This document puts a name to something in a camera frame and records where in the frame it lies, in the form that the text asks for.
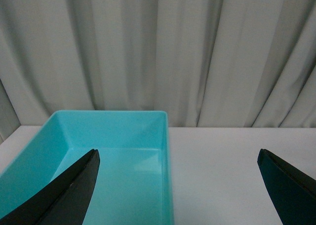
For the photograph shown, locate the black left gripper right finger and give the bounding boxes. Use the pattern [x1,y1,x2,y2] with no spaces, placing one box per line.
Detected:
[257,149,316,225]

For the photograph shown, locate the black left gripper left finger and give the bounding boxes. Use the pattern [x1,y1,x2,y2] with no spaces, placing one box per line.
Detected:
[0,149,100,225]

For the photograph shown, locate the turquoise plastic storage box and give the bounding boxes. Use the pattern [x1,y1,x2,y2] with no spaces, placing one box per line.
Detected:
[0,110,174,225]

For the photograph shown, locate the grey pleated curtain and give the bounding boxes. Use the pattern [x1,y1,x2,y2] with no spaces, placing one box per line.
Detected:
[0,0,316,140]

